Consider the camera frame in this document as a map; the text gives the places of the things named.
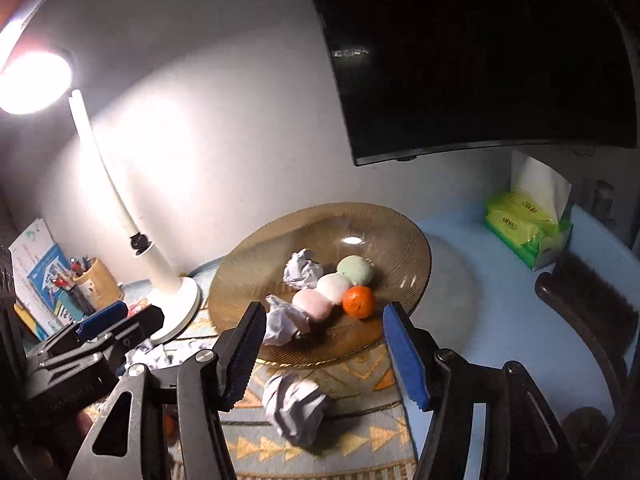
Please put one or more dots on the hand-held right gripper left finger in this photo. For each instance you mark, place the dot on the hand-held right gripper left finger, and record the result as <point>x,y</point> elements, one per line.
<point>239,362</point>

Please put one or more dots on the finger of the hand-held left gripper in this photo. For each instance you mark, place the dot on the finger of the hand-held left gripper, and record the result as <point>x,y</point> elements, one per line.
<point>142,325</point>
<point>102,321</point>

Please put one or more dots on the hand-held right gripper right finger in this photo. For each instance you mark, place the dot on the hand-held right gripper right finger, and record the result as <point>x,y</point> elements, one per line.
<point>407,360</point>

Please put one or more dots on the white paper ball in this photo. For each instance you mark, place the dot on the white paper ball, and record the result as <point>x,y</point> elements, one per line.
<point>280,322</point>
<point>302,267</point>
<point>295,410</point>
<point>150,357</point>

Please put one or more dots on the amber ribbed glass plate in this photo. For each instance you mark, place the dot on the amber ribbed glass plate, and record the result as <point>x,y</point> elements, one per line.
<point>385,245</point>

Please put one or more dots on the wooden pen holder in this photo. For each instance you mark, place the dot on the wooden pen holder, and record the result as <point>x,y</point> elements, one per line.
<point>102,287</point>

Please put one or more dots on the white desk lamp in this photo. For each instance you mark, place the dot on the white desk lamp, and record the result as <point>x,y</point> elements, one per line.
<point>165,280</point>

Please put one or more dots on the bunch of pens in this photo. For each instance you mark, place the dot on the bunch of pens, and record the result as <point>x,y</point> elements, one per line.
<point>75,270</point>

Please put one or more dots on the yellow cover book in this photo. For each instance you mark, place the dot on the yellow cover book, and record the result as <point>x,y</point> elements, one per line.
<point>27,320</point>

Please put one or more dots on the tangerine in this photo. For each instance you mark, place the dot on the tangerine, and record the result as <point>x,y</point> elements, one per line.
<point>359,301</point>
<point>170,430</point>

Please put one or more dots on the patterned table mat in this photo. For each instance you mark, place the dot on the patterned table mat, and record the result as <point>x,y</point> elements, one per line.
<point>360,440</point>

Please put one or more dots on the three-colour dango plush toy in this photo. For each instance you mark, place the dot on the three-colour dango plush toy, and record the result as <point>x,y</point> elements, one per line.
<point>334,287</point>

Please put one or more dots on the white booklet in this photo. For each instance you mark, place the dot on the white booklet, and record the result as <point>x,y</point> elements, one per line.
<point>30,245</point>

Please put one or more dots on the green tissue pack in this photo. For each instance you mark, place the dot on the green tissue pack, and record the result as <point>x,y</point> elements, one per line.
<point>520,225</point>

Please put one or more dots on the dark wooden chair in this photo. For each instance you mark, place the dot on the dark wooden chair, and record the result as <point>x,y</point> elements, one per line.
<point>590,300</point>

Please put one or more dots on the round dark wooden piece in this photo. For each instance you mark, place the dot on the round dark wooden piece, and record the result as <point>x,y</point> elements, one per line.
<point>587,430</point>

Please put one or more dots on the black flat screen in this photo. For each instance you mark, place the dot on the black flat screen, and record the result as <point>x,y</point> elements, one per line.
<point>475,60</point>

